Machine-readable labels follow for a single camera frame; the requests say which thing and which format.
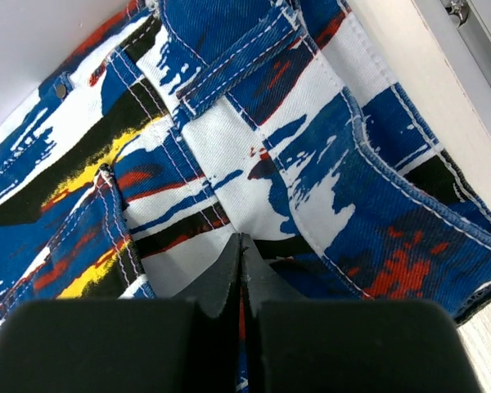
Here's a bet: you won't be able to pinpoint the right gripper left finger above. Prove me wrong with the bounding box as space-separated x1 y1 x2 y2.
0 234 241 392

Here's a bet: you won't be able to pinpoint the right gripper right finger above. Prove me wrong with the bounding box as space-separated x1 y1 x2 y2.
240 234 480 392

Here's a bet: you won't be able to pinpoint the blue white red patterned trousers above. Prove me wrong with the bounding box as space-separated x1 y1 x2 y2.
0 1 491 331

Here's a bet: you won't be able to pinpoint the right table edge rail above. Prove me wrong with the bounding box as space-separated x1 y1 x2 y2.
441 1 491 79

